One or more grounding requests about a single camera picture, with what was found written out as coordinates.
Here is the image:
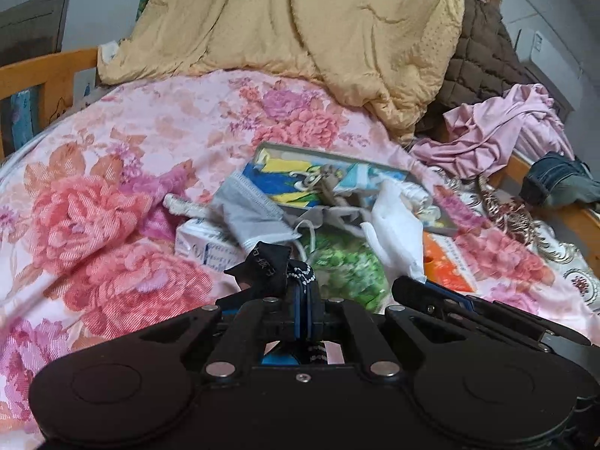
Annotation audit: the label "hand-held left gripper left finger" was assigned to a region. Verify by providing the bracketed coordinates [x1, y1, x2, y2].
[138, 286, 306, 381]

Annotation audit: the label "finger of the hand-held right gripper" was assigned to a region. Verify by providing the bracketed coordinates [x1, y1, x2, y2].
[391, 276, 452, 313]
[424, 282, 477, 305]

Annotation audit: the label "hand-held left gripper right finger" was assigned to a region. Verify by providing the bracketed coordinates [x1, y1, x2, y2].
[304, 289, 470, 381]

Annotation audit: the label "black striped sock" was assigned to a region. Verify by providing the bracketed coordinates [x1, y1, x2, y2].
[224, 241, 316, 302]

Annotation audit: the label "white gauze cloth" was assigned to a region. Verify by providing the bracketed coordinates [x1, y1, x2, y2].
[360, 180, 428, 283]

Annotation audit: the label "grey tray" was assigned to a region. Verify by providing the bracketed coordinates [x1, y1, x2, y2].
[253, 141, 459, 238]

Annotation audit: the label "grey face mask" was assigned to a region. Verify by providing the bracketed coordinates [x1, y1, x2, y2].
[208, 171, 304, 250]

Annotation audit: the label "grey drawstring pouch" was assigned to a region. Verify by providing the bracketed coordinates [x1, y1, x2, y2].
[294, 164, 358, 209]

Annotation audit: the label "orange box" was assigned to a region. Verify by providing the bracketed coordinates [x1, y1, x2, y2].
[422, 232, 480, 294]

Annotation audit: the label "green candy bag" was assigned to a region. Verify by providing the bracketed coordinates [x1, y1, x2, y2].
[300, 232, 391, 313]

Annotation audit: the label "gold patterned white sheet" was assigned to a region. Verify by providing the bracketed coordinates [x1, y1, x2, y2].
[436, 169, 600, 313]

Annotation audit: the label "white carton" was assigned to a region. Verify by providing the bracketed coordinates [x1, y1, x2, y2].
[175, 218, 255, 276]

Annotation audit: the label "blue jeans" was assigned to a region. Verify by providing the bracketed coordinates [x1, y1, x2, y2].
[520, 151, 600, 208]

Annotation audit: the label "pink garment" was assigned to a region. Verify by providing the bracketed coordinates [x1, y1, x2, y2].
[410, 83, 576, 180]

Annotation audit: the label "pink floral blanket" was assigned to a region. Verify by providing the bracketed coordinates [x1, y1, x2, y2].
[0, 69, 600, 450]

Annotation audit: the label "brown quilted blanket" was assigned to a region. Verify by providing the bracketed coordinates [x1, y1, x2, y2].
[415, 0, 531, 135]

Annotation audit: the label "white air conditioner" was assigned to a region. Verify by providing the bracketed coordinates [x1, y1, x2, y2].
[513, 28, 583, 119]

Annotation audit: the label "yellow quilt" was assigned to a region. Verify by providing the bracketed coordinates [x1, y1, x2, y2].
[96, 0, 470, 142]

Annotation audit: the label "white patterned pillow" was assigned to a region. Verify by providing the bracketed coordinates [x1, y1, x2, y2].
[98, 41, 125, 65]

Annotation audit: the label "light blue printed panel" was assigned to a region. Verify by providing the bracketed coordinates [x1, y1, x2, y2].
[12, 88, 39, 152]

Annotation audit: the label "dark grey door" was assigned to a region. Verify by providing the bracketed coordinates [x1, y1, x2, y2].
[0, 0, 72, 58]

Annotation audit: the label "wooden bed rail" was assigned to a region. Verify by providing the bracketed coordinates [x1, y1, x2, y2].
[487, 150, 600, 241]
[0, 48, 100, 161]

